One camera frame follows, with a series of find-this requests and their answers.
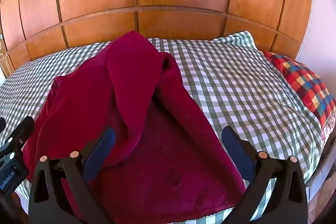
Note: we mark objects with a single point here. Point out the dark red sweater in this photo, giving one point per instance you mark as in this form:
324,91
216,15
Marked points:
147,113

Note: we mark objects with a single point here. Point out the floral cloth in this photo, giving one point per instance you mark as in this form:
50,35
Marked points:
329,127

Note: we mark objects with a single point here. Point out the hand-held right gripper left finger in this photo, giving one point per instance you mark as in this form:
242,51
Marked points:
101,153

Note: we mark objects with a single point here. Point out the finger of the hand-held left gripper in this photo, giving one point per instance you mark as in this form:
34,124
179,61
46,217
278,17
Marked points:
22,130

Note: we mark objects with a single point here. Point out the multicolour plaid pillow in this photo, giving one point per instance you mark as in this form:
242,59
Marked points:
307,85

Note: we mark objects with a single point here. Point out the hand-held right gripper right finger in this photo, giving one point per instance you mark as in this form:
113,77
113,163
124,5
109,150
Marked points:
236,153

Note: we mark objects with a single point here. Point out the panelled wooden door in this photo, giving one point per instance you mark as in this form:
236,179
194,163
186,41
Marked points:
4,58

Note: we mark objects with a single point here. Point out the green white checkered bed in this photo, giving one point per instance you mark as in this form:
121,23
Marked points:
236,92

